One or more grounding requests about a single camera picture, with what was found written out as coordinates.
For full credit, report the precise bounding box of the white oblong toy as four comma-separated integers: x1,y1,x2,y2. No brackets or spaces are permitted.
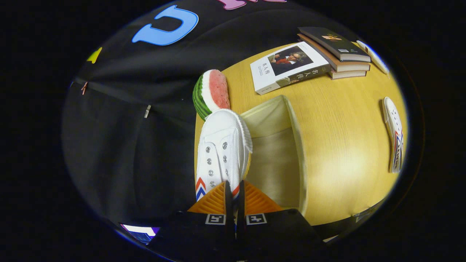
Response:
356,40,390,75

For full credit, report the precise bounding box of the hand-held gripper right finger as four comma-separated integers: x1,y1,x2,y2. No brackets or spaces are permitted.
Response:
237,180,324,262

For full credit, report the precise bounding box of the beige fabric storage box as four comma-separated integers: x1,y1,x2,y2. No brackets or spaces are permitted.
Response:
240,95,308,216

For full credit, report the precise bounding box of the black backdrop cloth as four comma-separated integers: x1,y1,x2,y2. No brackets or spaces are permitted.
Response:
62,0,350,233

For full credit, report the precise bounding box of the brown cover book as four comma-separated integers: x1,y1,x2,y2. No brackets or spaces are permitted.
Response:
297,33,371,72

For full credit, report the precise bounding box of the white canvas shoe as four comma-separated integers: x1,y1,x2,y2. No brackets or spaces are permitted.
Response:
382,96,404,174
196,108,253,211

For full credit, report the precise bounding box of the computer monitor screen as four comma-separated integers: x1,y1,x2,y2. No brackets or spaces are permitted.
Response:
120,223,161,244

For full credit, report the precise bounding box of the watermelon slice toy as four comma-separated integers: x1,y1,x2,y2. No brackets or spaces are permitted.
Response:
193,69,230,121

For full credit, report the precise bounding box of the thin tan book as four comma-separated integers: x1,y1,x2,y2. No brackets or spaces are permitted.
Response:
328,69,367,80

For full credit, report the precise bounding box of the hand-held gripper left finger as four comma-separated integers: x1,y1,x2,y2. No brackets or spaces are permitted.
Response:
149,180,237,262

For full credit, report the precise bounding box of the white portrait cover book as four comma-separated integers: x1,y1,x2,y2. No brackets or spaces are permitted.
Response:
250,41,332,95

